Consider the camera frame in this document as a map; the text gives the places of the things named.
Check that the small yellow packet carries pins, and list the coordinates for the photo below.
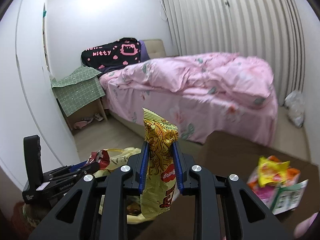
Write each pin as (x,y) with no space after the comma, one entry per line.
(272,172)

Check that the orange packet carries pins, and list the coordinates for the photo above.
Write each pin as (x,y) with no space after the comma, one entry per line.
(293,173)

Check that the green wall hook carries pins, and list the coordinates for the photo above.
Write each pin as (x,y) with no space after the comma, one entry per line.
(45,11)

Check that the yellow noodle snack packet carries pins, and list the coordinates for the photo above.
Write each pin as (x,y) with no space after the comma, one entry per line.
(156,140)

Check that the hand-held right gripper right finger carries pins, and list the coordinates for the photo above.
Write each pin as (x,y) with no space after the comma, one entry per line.
(178,177)

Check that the pink slipper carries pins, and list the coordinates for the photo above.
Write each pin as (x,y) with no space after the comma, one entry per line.
(80,124)

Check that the black hello kitty pillow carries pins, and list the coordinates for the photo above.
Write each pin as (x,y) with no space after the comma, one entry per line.
(105,53)

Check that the wooden nightstand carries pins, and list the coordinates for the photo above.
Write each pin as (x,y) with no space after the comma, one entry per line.
(82,112)

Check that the green checked cloth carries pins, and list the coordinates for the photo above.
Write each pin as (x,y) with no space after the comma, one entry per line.
(77,90)

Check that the white plastic bag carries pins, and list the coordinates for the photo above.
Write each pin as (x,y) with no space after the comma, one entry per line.
(296,110)

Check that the pink cup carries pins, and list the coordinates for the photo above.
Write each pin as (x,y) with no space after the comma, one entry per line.
(305,227)

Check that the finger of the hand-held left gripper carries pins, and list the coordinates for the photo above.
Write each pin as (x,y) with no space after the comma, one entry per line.
(91,168)
(80,166)

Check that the pink packet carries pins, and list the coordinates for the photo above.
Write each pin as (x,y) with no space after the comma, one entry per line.
(262,195)

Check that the purple pillow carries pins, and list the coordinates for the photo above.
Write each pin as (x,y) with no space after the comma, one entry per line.
(144,51)

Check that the beige headboard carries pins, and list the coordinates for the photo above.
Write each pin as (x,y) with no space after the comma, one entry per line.
(156,47)

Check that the white sneakers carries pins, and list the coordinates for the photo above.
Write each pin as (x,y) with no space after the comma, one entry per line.
(97,117)

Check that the red snack packet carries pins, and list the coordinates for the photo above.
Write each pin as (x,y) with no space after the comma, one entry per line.
(102,158)

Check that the striped curtain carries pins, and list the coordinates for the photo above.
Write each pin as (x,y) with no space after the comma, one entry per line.
(225,17)

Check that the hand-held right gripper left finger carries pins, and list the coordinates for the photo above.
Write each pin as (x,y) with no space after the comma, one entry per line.
(142,175)

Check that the bed with pink bedding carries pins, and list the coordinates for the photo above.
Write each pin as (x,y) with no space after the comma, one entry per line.
(162,110)

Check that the pink floral duvet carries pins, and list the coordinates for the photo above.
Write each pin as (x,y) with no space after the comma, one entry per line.
(187,77)

